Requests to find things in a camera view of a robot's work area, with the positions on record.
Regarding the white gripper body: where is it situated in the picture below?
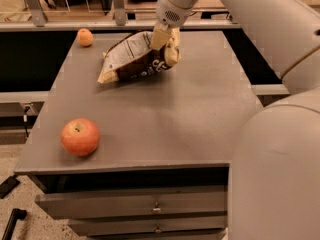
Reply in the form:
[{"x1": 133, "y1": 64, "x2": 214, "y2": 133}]
[{"x1": 156, "y1": 0, "x2": 194, "y2": 27}]

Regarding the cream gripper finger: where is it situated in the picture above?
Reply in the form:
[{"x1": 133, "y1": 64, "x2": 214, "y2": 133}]
[
  {"x1": 164, "y1": 28, "x2": 180, "y2": 67},
  {"x1": 150, "y1": 22, "x2": 172, "y2": 51}
]

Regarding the brown chip bag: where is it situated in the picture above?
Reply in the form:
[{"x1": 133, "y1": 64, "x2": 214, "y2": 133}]
[{"x1": 98, "y1": 31, "x2": 172, "y2": 84}]

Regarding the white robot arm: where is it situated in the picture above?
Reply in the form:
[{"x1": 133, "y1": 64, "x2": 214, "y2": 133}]
[{"x1": 155, "y1": 0, "x2": 320, "y2": 240}]

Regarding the red apple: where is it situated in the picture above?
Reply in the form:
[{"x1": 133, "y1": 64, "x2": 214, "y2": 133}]
[{"x1": 60, "y1": 118, "x2": 100, "y2": 157}]

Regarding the small orange fruit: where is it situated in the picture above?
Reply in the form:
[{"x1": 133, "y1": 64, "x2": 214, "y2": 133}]
[{"x1": 77, "y1": 28, "x2": 93, "y2": 47}]

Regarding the grey drawer cabinet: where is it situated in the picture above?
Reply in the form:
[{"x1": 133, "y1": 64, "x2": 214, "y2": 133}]
[{"x1": 16, "y1": 31, "x2": 261, "y2": 240}]

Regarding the grey drawer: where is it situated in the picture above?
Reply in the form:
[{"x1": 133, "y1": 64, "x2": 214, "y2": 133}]
[
  {"x1": 35, "y1": 186, "x2": 227, "y2": 219},
  {"x1": 69, "y1": 215, "x2": 227, "y2": 236}
]

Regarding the top grey drawer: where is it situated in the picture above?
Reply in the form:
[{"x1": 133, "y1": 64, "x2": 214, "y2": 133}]
[{"x1": 35, "y1": 186, "x2": 227, "y2": 219}]

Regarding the black flat device on floor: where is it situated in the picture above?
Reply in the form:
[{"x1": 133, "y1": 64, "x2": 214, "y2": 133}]
[{"x1": 0, "y1": 176, "x2": 20, "y2": 199}]

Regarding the black base leg left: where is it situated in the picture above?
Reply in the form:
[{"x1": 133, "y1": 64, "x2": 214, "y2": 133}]
[{"x1": 2, "y1": 208, "x2": 27, "y2": 240}]

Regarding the metal railing frame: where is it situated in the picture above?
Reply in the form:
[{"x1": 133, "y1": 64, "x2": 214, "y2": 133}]
[{"x1": 0, "y1": 0, "x2": 241, "y2": 32}]

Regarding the black cable with plug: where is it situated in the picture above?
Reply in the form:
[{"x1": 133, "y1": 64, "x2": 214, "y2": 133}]
[{"x1": 21, "y1": 104, "x2": 32, "y2": 139}]

